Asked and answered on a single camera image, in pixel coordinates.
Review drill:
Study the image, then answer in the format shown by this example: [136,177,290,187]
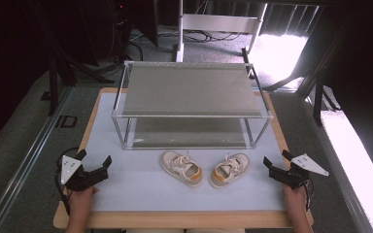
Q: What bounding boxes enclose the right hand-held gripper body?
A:
[267,153,330,190]

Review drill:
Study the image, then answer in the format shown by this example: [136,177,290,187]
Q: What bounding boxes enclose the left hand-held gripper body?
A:
[59,154,110,192]

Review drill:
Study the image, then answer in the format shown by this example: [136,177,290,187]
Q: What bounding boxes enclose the beige child's shoe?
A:
[159,150,205,188]
[209,152,252,189]

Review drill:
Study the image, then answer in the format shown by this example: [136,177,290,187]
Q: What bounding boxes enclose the two-tier metal shoe rack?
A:
[111,60,274,150]

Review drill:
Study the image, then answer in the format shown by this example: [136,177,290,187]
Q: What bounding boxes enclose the person's left hand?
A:
[66,185,100,212]

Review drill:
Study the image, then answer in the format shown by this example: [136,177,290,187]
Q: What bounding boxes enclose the person's right hand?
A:
[283,184,309,212]

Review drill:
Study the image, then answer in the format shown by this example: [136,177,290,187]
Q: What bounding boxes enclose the white table mat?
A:
[82,91,288,213]

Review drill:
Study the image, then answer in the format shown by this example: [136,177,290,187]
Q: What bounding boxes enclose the black metal stand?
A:
[28,0,115,117]
[261,6,345,126]

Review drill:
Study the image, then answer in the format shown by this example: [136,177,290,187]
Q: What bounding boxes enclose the white metal stand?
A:
[174,0,268,63]

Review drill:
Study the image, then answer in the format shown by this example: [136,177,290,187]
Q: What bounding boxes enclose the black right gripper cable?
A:
[302,178,316,213]

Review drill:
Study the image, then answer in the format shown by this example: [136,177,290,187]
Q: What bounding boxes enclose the black floor bracket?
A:
[55,115,79,128]

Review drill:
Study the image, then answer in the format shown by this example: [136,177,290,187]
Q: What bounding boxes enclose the aluminium floor rail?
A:
[0,85,74,233]
[304,96,373,233]

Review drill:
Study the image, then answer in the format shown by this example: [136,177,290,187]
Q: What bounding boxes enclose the black cables on floor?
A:
[161,28,245,44]

